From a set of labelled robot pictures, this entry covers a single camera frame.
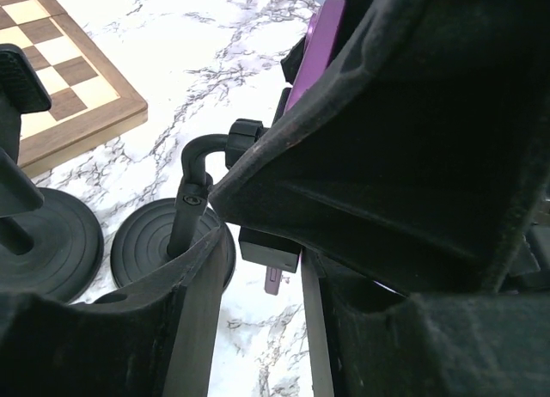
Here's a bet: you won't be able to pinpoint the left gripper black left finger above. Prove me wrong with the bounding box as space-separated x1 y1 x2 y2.
1 228 228 397

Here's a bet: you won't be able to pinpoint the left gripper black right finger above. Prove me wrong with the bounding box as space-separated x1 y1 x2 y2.
301 250 549 396

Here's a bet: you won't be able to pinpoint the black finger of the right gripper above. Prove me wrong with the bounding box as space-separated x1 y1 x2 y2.
210 0 549 292

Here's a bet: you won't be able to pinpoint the black phone stand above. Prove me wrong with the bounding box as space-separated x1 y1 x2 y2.
110 119 302 296
1 44 104 302

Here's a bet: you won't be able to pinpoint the red-edged phone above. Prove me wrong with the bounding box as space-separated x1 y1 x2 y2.
265 0 345 296

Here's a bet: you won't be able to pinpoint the wooden chessboard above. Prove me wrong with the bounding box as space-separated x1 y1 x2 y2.
1 0 148 177

